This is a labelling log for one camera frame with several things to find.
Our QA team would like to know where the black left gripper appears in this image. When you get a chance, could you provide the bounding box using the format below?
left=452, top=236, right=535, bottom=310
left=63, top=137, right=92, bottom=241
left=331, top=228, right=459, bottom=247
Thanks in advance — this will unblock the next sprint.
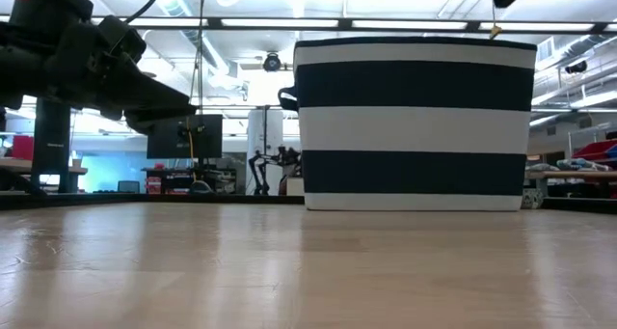
left=47, top=15, right=199, bottom=135

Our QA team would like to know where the pile of folded clothes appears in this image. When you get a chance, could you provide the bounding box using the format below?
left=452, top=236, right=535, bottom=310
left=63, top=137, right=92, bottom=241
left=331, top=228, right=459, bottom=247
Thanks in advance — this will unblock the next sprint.
left=527, top=157, right=613, bottom=173

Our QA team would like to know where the black monitor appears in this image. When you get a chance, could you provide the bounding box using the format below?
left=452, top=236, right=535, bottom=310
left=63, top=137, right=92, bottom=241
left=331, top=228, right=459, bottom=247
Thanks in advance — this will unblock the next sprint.
left=147, top=114, right=224, bottom=160

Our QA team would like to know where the small yellow hanging tag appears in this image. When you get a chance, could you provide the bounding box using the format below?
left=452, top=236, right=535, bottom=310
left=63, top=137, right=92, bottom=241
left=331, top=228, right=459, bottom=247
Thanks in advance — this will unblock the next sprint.
left=489, top=5, right=503, bottom=41

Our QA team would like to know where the shelf with red boxes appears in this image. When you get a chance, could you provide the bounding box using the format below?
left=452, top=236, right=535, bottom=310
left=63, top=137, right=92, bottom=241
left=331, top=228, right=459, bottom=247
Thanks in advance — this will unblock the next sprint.
left=141, top=167, right=237, bottom=195

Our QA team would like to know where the white column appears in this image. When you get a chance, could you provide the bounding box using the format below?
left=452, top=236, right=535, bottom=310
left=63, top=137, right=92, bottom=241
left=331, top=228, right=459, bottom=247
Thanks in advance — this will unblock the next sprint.
left=246, top=107, right=285, bottom=196

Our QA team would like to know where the red box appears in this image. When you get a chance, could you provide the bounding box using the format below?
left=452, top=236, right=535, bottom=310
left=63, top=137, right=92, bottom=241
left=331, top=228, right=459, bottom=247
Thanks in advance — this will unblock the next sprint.
left=12, top=135, right=35, bottom=161

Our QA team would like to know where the wooden desk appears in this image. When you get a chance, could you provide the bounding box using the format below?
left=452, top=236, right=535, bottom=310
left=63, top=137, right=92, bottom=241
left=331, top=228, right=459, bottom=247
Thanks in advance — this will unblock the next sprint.
left=0, top=157, right=89, bottom=176

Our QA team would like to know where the red storage bin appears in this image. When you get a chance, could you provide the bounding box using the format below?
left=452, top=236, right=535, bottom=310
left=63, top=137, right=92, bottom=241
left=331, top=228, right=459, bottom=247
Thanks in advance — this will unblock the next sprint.
left=571, top=139, right=617, bottom=162

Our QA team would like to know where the wooden table with dark legs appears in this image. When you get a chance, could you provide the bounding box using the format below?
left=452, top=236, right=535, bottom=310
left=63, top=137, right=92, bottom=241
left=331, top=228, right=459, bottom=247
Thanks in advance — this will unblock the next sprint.
left=524, top=169, right=617, bottom=199

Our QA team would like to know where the patterned ceramic pot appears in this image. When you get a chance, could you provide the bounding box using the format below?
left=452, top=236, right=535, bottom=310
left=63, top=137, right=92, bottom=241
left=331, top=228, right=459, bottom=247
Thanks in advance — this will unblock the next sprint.
left=521, top=187, right=545, bottom=210

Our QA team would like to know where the yellow cable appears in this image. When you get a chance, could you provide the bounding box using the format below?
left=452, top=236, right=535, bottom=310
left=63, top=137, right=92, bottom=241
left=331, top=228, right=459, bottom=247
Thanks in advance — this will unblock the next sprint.
left=185, top=117, right=199, bottom=185

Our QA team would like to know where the thin hanging black cable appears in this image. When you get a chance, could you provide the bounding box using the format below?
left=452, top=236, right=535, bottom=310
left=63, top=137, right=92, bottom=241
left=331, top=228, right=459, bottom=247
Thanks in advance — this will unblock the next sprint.
left=195, top=0, right=206, bottom=108

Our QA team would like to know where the silver ceiling duct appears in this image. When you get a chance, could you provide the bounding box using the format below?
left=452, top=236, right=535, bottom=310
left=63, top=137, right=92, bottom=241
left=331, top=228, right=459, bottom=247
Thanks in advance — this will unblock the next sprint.
left=158, top=0, right=250, bottom=101

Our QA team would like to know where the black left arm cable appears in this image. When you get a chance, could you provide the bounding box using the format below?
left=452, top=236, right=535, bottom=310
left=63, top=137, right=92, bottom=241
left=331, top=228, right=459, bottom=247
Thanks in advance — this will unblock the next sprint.
left=71, top=0, right=168, bottom=24

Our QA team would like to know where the black dome camera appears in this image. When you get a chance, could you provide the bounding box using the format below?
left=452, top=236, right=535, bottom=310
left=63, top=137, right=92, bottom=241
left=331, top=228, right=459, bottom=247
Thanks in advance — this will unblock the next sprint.
left=262, top=52, right=282, bottom=73

